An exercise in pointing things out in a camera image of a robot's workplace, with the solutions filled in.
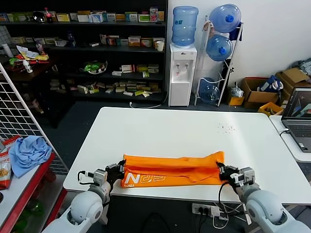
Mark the white paper cup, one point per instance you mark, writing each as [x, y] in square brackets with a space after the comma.
[160, 46]

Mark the red and white shelf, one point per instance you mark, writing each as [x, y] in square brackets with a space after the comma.
[19, 189]

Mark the orange snack bag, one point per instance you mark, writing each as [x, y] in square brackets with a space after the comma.
[5, 172]

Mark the light blue cloth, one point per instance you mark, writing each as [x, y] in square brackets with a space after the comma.
[29, 155]

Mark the orange t-shirt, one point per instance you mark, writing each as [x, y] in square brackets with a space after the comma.
[170, 172]

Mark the white cylinder container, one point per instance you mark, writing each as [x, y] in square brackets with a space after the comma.
[6, 50]

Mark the dark wooden table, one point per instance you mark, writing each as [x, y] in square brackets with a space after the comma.
[36, 72]

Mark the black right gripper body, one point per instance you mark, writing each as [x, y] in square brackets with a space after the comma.
[227, 172]

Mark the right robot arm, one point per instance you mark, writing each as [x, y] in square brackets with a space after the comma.
[264, 206]

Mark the cola bottle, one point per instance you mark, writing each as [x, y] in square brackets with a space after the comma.
[49, 16]

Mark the blue plastic water jug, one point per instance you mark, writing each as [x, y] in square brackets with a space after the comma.
[218, 48]
[224, 18]
[209, 91]
[184, 26]

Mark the bowl of green fruit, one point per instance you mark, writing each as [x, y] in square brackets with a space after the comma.
[93, 68]

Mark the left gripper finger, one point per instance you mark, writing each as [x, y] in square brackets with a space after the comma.
[124, 167]
[119, 165]

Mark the white mesh basket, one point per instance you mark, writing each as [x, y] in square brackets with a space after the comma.
[60, 43]

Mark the orange white medicine box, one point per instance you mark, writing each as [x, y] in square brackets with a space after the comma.
[134, 41]

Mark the yellow plastic crate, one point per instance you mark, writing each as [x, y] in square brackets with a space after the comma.
[271, 109]

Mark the green plastic bottle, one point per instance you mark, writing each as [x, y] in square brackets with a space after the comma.
[35, 208]

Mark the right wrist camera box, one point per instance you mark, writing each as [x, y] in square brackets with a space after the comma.
[246, 176]

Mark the red white snack pack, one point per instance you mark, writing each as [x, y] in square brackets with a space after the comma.
[11, 142]

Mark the dark blue bottle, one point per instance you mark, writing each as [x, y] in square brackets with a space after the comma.
[71, 40]

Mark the black shiny helmet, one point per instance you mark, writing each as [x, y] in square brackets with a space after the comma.
[39, 17]

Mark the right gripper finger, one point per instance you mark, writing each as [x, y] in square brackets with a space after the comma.
[223, 166]
[219, 167]

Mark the grey laptop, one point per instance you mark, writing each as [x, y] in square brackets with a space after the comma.
[297, 131]

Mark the blue white medicine box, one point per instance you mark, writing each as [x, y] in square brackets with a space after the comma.
[96, 17]

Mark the closed cardboard box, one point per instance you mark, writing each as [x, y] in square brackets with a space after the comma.
[294, 76]

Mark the white metal jug rack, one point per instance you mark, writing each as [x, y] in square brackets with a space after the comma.
[221, 97]

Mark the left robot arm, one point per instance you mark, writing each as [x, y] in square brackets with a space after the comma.
[85, 208]

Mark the clear plastic bag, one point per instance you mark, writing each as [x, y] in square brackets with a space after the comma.
[236, 91]

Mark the purple bottle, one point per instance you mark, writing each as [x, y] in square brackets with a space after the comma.
[40, 48]

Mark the white water dispenser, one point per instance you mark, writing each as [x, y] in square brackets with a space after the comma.
[179, 82]

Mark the blue shopping bag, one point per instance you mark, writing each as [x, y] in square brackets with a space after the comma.
[269, 85]

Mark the white power strip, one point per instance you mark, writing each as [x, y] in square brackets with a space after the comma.
[205, 210]

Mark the black shelf unit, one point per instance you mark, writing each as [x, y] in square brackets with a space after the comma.
[109, 60]

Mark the grey blue clothes pile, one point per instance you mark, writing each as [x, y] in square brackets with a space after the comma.
[303, 66]

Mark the red white flat box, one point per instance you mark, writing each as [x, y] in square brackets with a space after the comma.
[128, 68]

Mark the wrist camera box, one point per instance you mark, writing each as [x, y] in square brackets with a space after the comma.
[246, 176]
[100, 177]

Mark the white plastic bottle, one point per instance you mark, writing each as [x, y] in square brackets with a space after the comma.
[28, 67]

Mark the open cardboard box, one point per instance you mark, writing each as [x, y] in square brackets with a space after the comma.
[262, 95]

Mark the small yellow box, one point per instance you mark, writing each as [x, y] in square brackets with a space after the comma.
[236, 100]

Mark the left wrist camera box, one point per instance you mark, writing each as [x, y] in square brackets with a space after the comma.
[100, 177]

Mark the yellow green medicine box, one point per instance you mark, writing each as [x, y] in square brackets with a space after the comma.
[63, 17]

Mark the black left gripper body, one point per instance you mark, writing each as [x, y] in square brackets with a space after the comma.
[114, 172]

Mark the pink white carton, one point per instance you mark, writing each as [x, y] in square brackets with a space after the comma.
[153, 14]

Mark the yellow snack bag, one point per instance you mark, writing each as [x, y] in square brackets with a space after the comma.
[41, 57]

